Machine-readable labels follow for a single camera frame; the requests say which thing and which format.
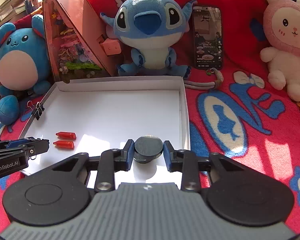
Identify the black binder clip on box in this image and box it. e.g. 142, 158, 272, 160
27, 101, 45, 120

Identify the pink triangular diorama box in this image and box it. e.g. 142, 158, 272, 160
43, 0, 121, 83

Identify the black smartphone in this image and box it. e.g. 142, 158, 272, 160
192, 6, 223, 70

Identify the red plastic cap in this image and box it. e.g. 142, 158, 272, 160
56, 131, 76, 140
53, 140, 75, 150

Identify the round blue plush toy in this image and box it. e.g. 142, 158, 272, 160
0, 14, 51, 125

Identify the red cartoon blanket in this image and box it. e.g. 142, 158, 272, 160
0, 0, 300, 234

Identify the black round cap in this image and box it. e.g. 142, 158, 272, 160
135, 135, 163, 159
134, 155, 160, 164

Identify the black round cap front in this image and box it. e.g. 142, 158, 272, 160
134, 155, 160, 164

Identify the grey charging cable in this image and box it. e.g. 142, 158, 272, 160
184, 68, 224, 91

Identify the blue Stitch plush toy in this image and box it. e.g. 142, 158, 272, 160
100, 0, 197, 79

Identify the pink bunny plush toy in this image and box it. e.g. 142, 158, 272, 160
260, 0, 300, 102

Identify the white cardboard box tray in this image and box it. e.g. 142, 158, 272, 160
21, 76, 190, 176

